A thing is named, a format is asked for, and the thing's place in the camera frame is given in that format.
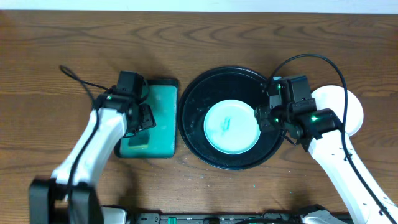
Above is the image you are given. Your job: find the green yellow scrub sponge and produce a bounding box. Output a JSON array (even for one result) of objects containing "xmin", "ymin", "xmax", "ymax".
[{"xmin": 127, "ymin": 130, "xmax": 150, "ymax": 149}]

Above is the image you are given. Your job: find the white pink plate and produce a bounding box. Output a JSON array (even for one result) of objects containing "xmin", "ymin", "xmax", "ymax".
[{"xmin": 312, "ymin": 85, "xmax": 364, "ymax": 137}]

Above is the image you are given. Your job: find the mint green plate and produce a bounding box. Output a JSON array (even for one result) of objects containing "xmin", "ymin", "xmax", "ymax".
[{"xmin": 203, "ymin": 100, "xmax": 261, "ymax": 155}]

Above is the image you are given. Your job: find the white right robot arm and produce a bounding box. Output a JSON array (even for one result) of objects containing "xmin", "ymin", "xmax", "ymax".
[{"xmin": 254, "ymin": 76, "xmax": 397, "ymax": 223}]

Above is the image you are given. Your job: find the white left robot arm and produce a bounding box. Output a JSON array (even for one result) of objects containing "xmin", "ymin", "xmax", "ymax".
[{"xmin": 29, "ymin": 92, "xmax": 155, "ymax": 223}]

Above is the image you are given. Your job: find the black rectangular soapy water tray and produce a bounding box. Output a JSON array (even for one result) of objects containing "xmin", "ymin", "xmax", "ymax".
[{"xmin": 114, "ymin": 79, "xmax": 178, "ymax": 159}]

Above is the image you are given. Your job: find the round black serving tray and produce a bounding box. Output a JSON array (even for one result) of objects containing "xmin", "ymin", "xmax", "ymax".
[{"xmin": 177, "ymin": 66, "xmax": 284, "ymax": 170}]

